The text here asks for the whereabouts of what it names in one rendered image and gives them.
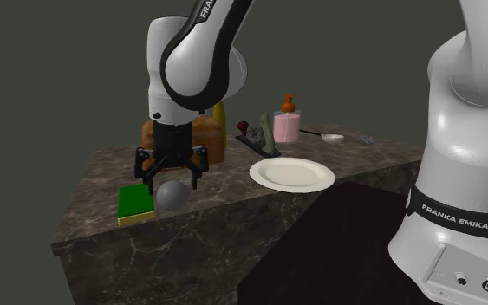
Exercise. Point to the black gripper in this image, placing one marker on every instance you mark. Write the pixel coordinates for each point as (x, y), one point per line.
(172, 141)

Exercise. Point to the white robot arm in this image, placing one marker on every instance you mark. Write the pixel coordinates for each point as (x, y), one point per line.
(193, 63)

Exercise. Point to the grey round ball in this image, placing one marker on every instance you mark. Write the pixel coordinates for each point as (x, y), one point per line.
(172, 196)

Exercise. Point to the brown bread loaf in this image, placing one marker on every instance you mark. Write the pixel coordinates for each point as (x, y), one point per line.
(209, 141)

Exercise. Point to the green and yellow sponge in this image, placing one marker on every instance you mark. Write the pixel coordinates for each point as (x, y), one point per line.
(133, 202)

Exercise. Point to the yellow bottle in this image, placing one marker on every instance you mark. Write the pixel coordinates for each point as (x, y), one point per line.
(220, 120)

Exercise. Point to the small red figure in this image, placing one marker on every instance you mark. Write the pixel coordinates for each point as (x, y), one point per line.
(242, 126)

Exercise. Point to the black tray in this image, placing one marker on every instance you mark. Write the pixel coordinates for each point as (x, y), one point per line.
(253, 146)

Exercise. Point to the grey lumpy figure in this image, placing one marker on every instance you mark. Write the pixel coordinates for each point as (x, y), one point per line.
(255, 135)

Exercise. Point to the tall grey-green curved figure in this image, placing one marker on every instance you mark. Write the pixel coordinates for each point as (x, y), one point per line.
(267, 133)

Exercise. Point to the pink soap dispenser, orange pump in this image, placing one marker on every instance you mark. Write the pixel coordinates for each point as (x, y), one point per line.
(286, 126)

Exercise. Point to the white plate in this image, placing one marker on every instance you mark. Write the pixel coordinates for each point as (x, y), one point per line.
(292, 174)

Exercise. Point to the small blue-grey flat object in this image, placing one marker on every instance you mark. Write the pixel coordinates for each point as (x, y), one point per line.
(367, 139)

